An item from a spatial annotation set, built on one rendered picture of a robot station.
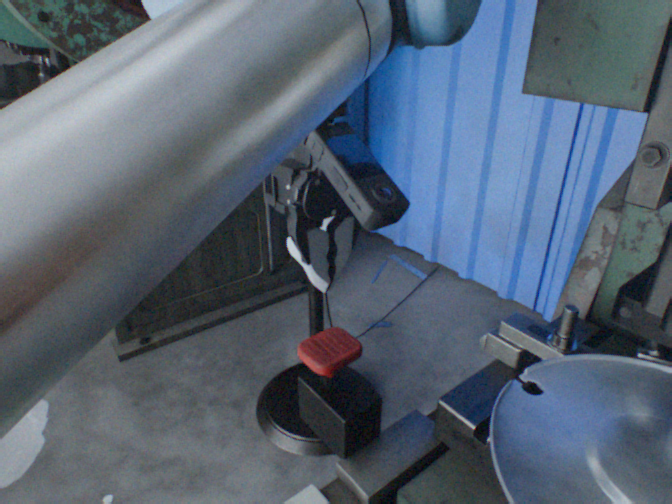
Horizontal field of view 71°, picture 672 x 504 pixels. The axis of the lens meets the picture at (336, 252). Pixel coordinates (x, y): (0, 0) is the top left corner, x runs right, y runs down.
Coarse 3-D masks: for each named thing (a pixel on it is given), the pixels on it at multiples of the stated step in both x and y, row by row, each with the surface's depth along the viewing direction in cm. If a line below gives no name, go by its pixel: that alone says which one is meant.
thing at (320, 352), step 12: (312, 336) 59; (324, 336) 59; (336, 336) 59; (348, 336) 59; (300, 348) 57; (312, 348) 57; (324, 348) 57; (336, 348) 57; (348, 348) 57; (360, 348) 57; (312, 360) 55; (324, 360) 55; (336, 360) 55; (348, 360) 56; (324, 372) 55; (336, 372) 59
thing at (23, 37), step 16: (0, 0) 237; (0, 16) 234; (0, 32) 236; (16, 32) 240; (32, 32) 244; (16, 48) 274; (32, 48) 279; (48, 48) 282; (48, 64) 285; (64, 64) 307; (48, 80) 275
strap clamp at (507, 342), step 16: (512, 320) 63; (528, 320) 63; (560, 320) 57; (576, 320) 56; (496, 336) 63; (512, 336) 62; (528, 336) 60; (544, 336) 60; (560, 336) 57; (496, 352) 63; (512, 352) 61; (528, 352) 62; (544, 352) 59; (560, 352) 57; (576, 352) 57; (592, 352) 57
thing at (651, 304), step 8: (664, 240) 39; (664, 248) 39; (664, 256) 39; (656, 264) 40; (664, 264) 39; (656, 272) 40; (664, 272) 39; (656, 280) 40; (664, 280) 39; (648, 288) 41; (656, 288) 40; (664, 288) 40; (648, 296) 41; (656, 296) 40; (664, 296) 40; (648, 304) 41; (656, 304) 40; (664, 304) 40; (656, 312) 41; (664, 312) 40; (664, 320) 38; (664, 328) 38
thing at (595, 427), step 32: (512, 384) 48; (544, 384) 48; (576, 384) 48; (608, 384) 48; (640, 384) 48; (512, 416) 45; (544, 416) 45; (576, 416) 45; (608, 416) 45; (640, 416) 44; (512, 448) 42; (544, 448) 41; (576, 448) 41; (608, 448) 41; (640, 448) 41; (512, 480) 39; (544, 480) 39; (576, 480) 39; (608, 480) 38; (640, 480) 38
